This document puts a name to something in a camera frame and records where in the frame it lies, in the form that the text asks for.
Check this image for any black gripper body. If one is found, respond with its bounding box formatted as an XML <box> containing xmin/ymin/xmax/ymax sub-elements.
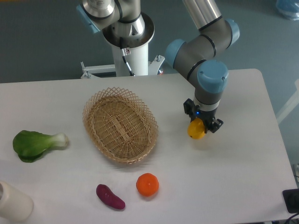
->
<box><xmin>195</xmin><ymin>105</ymin><xmax>217</xmax><ymax>125</ymax></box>

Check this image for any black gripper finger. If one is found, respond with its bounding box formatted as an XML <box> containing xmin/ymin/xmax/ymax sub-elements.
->
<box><xmin>183</xmin><ymin>98</ymin><xmax>196</xmax><ymax>122</ymax></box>
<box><xmin>205</xmin><ymin>117</ymin><xmax>223</xmax><ymax>133</ymax></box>

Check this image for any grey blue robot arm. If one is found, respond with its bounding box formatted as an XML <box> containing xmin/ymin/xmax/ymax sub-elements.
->
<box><xmin>77</xmin><ymin>0</ymin><xmax>240</xmax><ymax>133</ymax></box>

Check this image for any woven bamboo basket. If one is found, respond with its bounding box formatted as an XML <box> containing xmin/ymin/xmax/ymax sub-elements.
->
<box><xmin>83</xmin><ymin>87</ymin><xmax>158</xmax><ymax>164</ymax></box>

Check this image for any orange tangerine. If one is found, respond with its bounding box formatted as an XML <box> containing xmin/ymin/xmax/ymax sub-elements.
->
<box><xmin>136</xmin><ymin>173</ymin><xmax>159</xmax><ymax>197</ymax></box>

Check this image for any black device at edge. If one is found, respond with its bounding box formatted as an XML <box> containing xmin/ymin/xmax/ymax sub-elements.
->
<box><xmin>282</xmin><ymin>189</ymin><xmax>299</xmax><ymax>214</ymax></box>

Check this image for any purple sweet potato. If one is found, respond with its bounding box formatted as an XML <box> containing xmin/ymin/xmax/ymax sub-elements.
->
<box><xmin>96</xmin><ymin>184</ymin><xmax>126</xmax><ymax>210</ymax></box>

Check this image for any green bok choy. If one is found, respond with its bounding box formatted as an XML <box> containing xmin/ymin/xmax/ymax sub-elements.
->
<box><xmin>13</xmin><ymin>130</ymin><xmax>69</xmax><ymax>163</ymax></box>

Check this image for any white cylinder bottle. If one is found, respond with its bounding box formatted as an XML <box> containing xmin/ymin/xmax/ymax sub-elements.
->
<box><xmin>0</xmin><ymin>181</ymin><xmax>34</xmax><ymax>222</ymax></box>

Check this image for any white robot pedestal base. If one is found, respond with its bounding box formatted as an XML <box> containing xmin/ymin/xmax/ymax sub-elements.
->
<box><xmin>81</xmin><ymin>12</ymin><xmax>165</xmax><ymax>78</ymax></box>

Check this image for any white frame leg right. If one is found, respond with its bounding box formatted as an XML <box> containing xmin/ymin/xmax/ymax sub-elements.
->
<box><xmin>276</xmin><ymin>79</ymin><xmax>299</xmax><ymax>125</ymax></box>

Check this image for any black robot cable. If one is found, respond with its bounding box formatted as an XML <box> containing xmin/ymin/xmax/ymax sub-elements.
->
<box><xmin>119</xmin><ymin>36</ymin><xmax>136</xmax><ymax>77</ymax></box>

